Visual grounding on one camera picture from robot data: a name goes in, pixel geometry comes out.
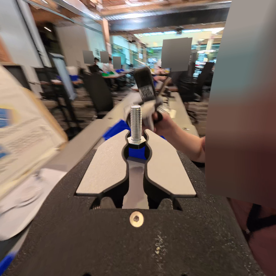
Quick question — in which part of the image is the light wooden board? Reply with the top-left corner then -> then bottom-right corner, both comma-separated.
0,64 -> 69,199

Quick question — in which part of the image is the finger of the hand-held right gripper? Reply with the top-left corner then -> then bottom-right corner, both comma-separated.
141,98 -> 162,115
123,105 -> 132,124

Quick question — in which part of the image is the black framed sign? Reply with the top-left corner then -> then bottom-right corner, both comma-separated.
4,65 -> 33,91

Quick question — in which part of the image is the black office chair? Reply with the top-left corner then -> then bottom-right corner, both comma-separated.
179,61 -> 215,121
83,72 -> 113,119

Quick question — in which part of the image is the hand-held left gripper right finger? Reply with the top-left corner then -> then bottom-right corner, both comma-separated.
143,129 -> 197,197

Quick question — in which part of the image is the brown wooden post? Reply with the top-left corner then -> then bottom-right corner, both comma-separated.
0,36 -> 13,65

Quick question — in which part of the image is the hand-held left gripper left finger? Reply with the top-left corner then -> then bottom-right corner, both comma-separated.
75,129 -> 130,197

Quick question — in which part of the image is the person's right forearm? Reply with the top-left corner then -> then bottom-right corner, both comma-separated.
166,123 -> 206,163

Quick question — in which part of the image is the person's right hand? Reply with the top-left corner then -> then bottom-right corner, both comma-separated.
152,112 -> 174,135

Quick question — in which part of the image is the black harness strap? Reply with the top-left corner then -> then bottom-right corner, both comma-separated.
246,204 -> 276,234

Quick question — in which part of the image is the silver hex bolt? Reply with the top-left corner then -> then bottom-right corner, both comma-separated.
127,105 -> 146,150

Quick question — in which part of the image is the blue plastic bin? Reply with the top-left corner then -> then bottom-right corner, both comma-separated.
0,251 -> 16,272
102,120 -> 167,160

